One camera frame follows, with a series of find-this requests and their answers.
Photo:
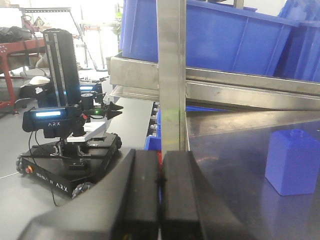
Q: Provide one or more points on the blue bin lower shelf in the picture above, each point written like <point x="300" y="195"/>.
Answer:
<point x="153" y="143"/>

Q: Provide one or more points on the blue bin right upper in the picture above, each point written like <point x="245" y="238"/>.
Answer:
<point x="228" y="39"/>

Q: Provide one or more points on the blue bin left upper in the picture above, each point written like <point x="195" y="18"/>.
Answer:
<point x="139" y="30"/>

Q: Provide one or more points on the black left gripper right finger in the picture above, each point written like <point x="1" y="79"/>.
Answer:
<point x="191" y="209"/>

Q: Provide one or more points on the steel shelf rack frame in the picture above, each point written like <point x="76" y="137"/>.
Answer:
<point x="197" y="102"/>

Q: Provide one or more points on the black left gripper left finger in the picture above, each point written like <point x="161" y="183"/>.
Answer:
<point x="122" y="206"/>

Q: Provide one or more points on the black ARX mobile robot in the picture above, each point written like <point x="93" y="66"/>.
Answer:
<point x="75" y="120"/>

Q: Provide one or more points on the blue bin far right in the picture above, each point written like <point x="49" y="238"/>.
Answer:
<point x="300" y="58"/>

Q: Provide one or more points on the blue bin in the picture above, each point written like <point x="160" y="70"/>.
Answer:
<point x="139" y="30"/>
<point x="228" y="39"/>
<point x="300" y="58"/>

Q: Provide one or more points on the red metal workbench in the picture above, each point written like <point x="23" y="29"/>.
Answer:
<point x="14" y="55"/>

